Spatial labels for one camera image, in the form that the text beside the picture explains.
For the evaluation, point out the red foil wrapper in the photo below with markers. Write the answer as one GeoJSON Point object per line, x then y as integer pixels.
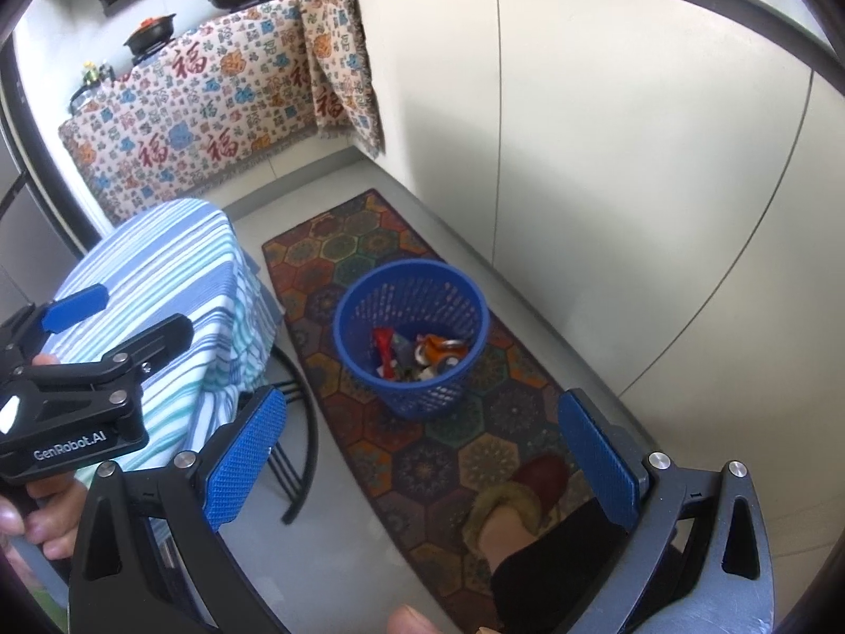
{"type": "Point", "coordinates": [383, 347]}

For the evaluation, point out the hexagon patterned rug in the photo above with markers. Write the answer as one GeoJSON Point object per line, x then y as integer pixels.
{"type": "Point", "coordinates": [396, 449]}

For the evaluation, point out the small printed blanket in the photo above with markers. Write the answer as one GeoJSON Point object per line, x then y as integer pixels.
{"type": "Point", "coordinates": [336, 66]}

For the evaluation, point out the metal can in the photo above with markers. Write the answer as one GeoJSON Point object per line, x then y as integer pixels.
{"type": "Point", "coordinates": [454, 345]}

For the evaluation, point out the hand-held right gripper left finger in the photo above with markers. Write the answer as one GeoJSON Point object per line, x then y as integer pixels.
{"type": "Point", "coordinates": [244, 456]}

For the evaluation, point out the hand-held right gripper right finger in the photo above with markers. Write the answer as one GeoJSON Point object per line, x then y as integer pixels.
{"type": "Point", "coordinates": [597, 456]}

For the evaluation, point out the blue plastic basket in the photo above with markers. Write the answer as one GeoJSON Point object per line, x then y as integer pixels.
{"type": "Point", "coordinates": [409, 290]}

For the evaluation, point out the orange wrapper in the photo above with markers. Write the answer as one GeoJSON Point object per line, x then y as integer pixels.
{"type": "Point", "coordinates": [432, 347]}

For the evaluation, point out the black metal table frame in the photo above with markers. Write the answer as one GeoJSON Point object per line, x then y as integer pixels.
{"type": "Point", "coordinates": [307, 462]}

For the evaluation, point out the person's left hand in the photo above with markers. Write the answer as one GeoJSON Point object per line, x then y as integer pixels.
{"type": "Point", "coordinates": [46, 515]}

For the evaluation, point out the person's right hand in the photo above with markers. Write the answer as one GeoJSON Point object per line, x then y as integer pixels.
{"type": "Point", "coordinates": [416, 621]}

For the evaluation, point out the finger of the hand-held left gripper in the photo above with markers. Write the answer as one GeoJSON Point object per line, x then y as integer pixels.
{"type": "Point", "coordinates": [72, 307]}
{"type": "Point", "coordinates": [158, 340]}

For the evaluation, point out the striped tablecloth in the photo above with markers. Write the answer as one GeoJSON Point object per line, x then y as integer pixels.
{"type": "Point", "coordinates": [165, 257]}

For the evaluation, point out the red slipper with fur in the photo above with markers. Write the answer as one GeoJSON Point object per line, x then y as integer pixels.
{"type": "Point", "coordinates": [538, 482]}

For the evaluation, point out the white base cabinets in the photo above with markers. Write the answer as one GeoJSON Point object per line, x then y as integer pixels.
{"type": "Point", "coordinates": [594, 145]}

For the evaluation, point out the seasoning bottles rack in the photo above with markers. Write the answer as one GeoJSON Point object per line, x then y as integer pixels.
{"type": "Point", "coordinates": [92, 79]}

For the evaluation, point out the grey refrigerator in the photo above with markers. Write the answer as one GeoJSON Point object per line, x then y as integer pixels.
{"type": "Point", "coordinates": [20, 224]}

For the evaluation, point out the black clay pot orange lid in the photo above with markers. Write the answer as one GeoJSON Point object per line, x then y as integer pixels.
{"type": "Point", "coordinates": [152, 36]}

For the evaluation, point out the person's leg black pants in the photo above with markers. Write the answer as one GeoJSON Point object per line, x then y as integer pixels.
{"type": "Point", "coordinates": [548, 574]}

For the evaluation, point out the large printed blanket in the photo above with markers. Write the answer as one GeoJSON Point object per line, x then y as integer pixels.
{"type": "Point", "coordinates": [198, 112]}

